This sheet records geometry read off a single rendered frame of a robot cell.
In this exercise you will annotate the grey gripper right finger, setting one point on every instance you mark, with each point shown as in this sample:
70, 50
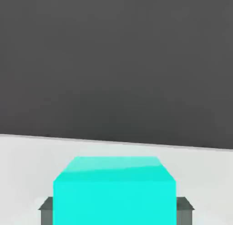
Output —
183, 212

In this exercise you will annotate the small cyan cube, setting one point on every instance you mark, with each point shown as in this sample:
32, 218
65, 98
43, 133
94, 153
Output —
114, 196

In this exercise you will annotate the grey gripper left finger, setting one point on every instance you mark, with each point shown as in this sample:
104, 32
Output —
47, 212

